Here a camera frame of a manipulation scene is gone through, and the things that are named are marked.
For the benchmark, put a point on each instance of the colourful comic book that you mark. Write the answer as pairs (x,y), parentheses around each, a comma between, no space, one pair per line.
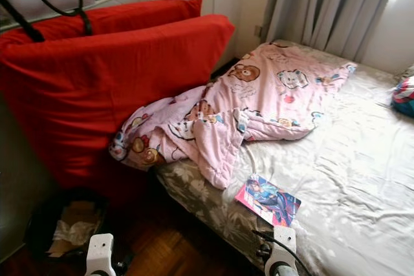
(268,200)

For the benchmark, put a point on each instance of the crumpled white paper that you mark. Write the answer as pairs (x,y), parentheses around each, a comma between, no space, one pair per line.
(71,231)

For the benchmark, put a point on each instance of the brown cardboard piece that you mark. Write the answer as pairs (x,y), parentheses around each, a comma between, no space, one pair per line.
(77,211)

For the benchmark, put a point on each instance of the black round waste bin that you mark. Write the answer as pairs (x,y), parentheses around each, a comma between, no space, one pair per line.
(35,224)

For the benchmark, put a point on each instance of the bed with beige floral sheet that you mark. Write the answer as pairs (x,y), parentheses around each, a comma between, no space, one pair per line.
(356,159)

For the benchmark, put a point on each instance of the pink cartoon print blanket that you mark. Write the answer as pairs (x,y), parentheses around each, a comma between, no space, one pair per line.
(265,95)

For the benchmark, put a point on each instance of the thick red cushion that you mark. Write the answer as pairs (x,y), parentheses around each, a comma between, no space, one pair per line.
(97,95)

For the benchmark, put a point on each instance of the stars and stripes bolster pillow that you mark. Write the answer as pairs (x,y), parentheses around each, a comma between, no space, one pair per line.
(404,95)

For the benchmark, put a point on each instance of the thin red cushion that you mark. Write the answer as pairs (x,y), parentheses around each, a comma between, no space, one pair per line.
(142,14)

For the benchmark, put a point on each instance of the grey pleated curtain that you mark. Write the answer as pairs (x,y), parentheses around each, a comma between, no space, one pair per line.
(330,4)

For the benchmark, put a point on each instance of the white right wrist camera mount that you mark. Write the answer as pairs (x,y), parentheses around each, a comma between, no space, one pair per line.
(284,240)

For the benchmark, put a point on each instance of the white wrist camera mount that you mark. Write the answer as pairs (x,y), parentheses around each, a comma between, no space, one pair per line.
(284,240)
(101,253)

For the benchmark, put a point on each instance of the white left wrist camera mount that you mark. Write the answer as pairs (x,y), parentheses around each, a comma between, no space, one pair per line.
(101,253)

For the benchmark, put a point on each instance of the wall socket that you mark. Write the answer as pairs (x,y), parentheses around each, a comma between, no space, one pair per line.
(259,31)

